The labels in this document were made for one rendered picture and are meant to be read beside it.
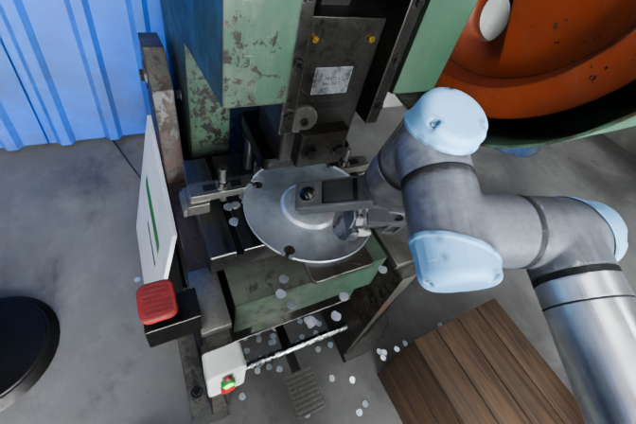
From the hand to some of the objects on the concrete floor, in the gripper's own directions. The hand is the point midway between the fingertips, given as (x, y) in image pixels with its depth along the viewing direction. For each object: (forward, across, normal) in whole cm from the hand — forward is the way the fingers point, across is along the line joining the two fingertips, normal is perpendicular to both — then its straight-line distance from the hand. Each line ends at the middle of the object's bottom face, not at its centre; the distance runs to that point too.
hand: (334, 228), depth 63 cm
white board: (+94, +10, +45) cm, 105 cm away
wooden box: (+76, -38, -64) cm, 107 cm away
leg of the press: (+91, +2, +34) cm, 97 cm away
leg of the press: (+95, +20, -16) cm, 98 cm away
